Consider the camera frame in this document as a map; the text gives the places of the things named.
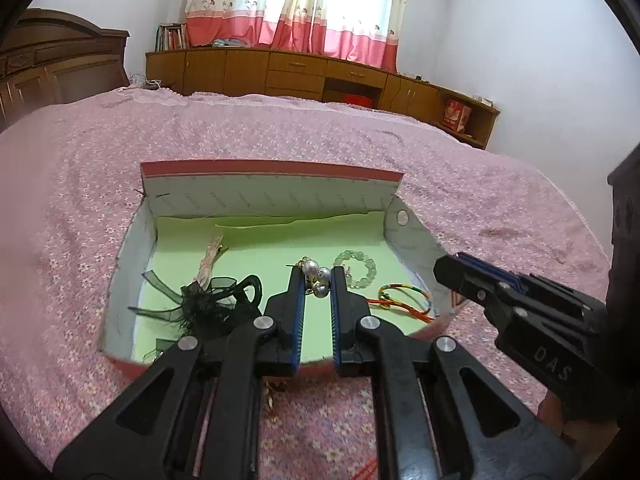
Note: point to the pink cream curtains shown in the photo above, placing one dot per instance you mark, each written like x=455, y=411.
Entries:
x=362, y=31

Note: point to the black ribbon hair clip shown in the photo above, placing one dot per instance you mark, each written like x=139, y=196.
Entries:
x=204, y=311

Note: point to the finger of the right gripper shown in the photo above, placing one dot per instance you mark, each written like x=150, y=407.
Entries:
x=448, y=272
x=489, y=274

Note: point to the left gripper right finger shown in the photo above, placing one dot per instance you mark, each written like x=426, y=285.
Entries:
x=438, y=413

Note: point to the gold pearl jewelry piece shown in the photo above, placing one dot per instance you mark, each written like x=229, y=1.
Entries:
x=271, y=390

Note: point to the row of books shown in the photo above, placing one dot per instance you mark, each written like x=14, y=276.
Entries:
x=172, y=36

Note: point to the red cardboard box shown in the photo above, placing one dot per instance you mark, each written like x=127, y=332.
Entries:
x=193, y=189

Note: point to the dark wooden headboard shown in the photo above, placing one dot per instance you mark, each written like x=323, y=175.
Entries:
x=52, y=57

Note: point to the red gift box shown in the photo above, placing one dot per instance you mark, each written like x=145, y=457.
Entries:
x=456, y=115

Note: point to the green foam box liner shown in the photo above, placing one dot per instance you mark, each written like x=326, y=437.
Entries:
x=266, y=247

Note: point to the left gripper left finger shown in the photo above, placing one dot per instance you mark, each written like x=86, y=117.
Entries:
x=195, y=412

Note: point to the red item under desk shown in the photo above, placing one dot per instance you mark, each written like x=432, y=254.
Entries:
x=357, y=100

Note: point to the pink tassel hairpin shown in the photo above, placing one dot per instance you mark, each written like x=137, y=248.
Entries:
x=214, y=250

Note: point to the long wooden cabinet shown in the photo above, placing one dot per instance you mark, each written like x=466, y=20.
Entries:
x=241, y=71

